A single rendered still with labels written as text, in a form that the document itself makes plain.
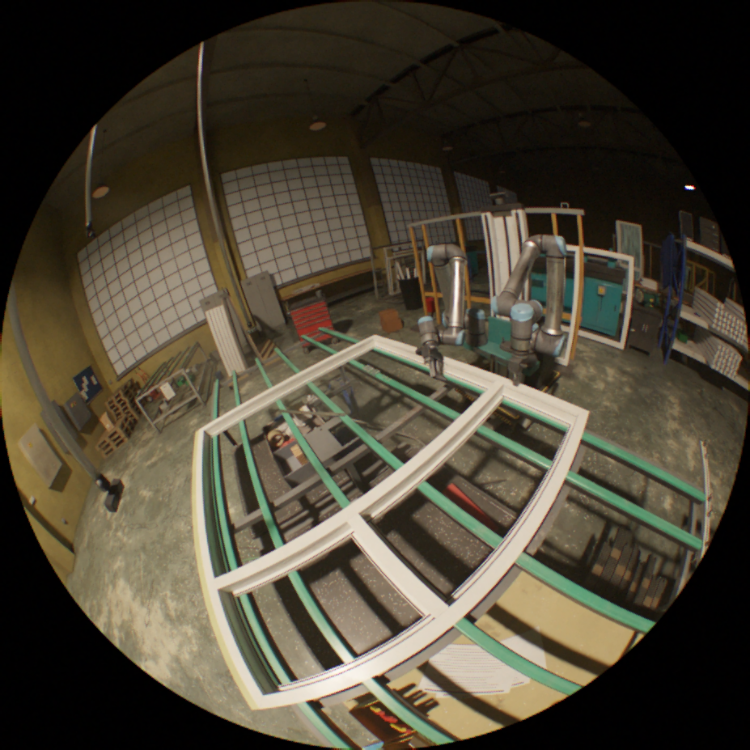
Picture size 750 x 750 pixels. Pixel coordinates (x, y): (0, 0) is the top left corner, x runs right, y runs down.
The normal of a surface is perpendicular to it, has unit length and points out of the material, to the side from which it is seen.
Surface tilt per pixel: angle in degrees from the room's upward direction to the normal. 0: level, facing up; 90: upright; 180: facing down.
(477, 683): 0
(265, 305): 90
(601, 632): 0
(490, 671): 0
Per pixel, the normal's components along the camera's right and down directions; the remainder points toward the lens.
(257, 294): 0.58, 0.31
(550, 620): -0.22, -0.84
